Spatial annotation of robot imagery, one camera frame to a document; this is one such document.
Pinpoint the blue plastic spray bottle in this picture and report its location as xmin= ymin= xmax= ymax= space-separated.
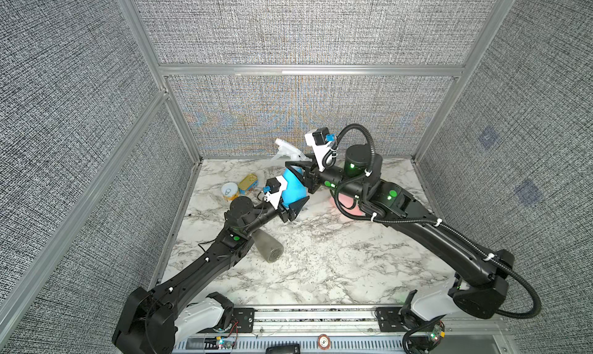
xmin=282 ymin=169 xmax=307 ymax=207

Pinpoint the white translucent spray nozzle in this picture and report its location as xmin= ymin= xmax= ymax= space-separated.
xmin=272 ymin=138 xmax=312 ymax=162

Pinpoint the pink plastic spray bottle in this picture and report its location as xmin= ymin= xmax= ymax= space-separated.
xmin=329 ymin=194 xmax=364 ymax=216

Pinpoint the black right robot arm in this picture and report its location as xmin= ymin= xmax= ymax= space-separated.
xmin=286 ymin=145 xmax=514 ymax=328

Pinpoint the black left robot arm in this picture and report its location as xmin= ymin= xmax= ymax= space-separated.
xmin=112 ymin=196 xmax=309 ymax=353

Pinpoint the grey translucent bottle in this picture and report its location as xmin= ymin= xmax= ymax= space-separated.
xmin=253 ymin=230 xmax=284 ymax=264

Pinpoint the gold rectangular tin can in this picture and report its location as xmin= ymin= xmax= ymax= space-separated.
xmin=238 ymin=173 xmax=259 ymax=193

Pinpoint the round white-lid can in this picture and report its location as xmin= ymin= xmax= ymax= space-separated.
xmin=221 ymin=182 xmax=240 ymax=201

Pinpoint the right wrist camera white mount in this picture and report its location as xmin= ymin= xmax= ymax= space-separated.
xmin=305 ymin=127 xmax=335 ymax=172

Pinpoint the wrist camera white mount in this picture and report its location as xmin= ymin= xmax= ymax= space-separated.
xmin=263 ymin=175 xmax=288 ymax=210
xmin=305 ymin=127 xmax=335 ymax=172

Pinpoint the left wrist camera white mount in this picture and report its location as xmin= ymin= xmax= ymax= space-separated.
xmin=263 ymin=175 xmax=288 ymax=210

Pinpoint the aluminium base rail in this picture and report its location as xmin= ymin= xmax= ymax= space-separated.
xmin=117 ymin=304 xmax=517 ymax=354

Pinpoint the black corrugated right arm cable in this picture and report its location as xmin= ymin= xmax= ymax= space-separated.
xmin=321 ymin=123 xmax=543 ymax=320

